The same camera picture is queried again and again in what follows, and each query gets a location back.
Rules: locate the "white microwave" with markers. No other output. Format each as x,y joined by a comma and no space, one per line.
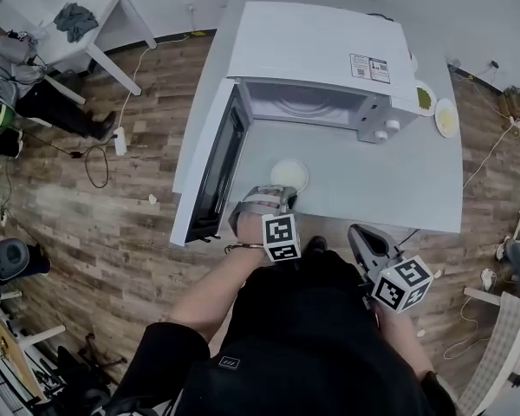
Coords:
312,46

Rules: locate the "white power strip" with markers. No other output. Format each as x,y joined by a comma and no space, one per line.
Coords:
120,141

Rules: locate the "person's left forearm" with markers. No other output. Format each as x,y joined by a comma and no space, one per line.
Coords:
216,288

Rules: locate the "plate of green food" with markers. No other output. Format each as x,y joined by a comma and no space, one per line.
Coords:
425,98

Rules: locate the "person's left hand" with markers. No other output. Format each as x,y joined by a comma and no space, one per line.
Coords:
251,230

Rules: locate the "person's right forearm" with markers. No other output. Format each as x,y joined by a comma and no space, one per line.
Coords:
405,340

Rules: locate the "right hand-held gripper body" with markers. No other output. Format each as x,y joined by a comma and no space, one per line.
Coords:
401,284

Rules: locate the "white square table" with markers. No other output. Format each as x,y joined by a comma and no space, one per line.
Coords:
372,180

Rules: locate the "white round bowl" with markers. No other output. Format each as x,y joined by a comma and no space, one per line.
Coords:
289,173

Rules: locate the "plate of yellow food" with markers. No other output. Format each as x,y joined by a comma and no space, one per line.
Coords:
446,117

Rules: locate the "checkered cloth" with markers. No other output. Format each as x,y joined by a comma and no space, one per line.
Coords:
498,362

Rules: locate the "person's black shirt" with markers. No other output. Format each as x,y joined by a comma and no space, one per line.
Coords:
299,340

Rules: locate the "wicker basket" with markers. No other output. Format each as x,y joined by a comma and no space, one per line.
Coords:
518,100

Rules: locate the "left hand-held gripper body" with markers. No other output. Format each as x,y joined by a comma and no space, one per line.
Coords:
281,236

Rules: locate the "person's black shoe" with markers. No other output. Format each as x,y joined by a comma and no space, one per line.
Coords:
316,245

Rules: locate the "grey cloth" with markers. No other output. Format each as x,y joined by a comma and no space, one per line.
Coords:
76,22

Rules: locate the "black office chair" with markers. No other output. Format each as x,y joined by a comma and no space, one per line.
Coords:
82,375

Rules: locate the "white side table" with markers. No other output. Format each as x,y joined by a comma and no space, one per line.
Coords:
108,20

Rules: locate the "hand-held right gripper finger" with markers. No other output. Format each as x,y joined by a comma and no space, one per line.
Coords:
388,240
357,245

